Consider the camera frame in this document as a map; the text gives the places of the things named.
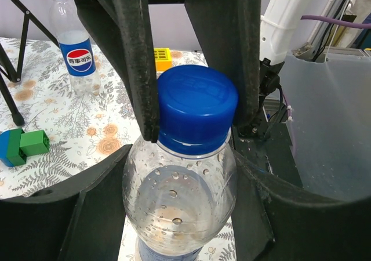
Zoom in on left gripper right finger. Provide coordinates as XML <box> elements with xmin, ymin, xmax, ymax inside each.
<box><xmin>231</xmin><ymin>152</ymin><xmax>370</xmax><ymax>260</ymax></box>

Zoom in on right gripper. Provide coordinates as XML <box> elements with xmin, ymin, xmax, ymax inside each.
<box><xmin>74</xmin><ymin>0</ymin><xmax>261</xmax><ymax>143</ymax></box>

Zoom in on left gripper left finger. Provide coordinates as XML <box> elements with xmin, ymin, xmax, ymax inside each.
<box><xmin>1</xmin><ymin>145</ymin><xmax>131</xmax><ymax>260</ymax></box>

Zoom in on black music stand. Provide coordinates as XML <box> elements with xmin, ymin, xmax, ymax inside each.
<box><xmin>0</xmin><ymin>0</ymin><xmax>60</xmax><ymax>126</ymax></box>

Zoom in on floral table cloth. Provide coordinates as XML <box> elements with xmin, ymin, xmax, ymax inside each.
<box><xmin>0</xmin><ymin>36</ymin><xmax>237</xmax><ymax>261</ymax></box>

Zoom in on Pepsi plastic bottle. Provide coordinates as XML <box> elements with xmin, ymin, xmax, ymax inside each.
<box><xmin>49</xmin><ymin>0</ymin><xmax>100</xmax><ymax>95</ymax></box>

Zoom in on yellow green toy brick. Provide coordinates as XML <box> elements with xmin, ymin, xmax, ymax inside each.
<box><xmin>154</xmin><ymin>48</ymin><xmax>172</xmax><ymax>72</ymax></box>

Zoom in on blue label bottle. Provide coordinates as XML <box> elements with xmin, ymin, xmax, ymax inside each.
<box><xmin>122</xmin><ymin>137</ymin><xmax>237</xmax><ymax>260</ymax></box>

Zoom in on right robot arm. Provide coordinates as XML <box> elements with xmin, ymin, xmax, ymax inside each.
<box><xmin>74</xmin><ymin>0</ymin><xmax>312</xmax><ymax>142</ymax></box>

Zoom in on green blue toy bricks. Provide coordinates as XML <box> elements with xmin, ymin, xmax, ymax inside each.
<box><xmin>1</xmin><ymin>128</ymin><xmax>50</xmax><ymax>167</ymax></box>

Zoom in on blue bottle cap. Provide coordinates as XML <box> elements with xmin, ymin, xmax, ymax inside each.
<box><xmin>157</xmin><ymin>65</ymin><xmax>238</xmax><ymax>155</ymax></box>

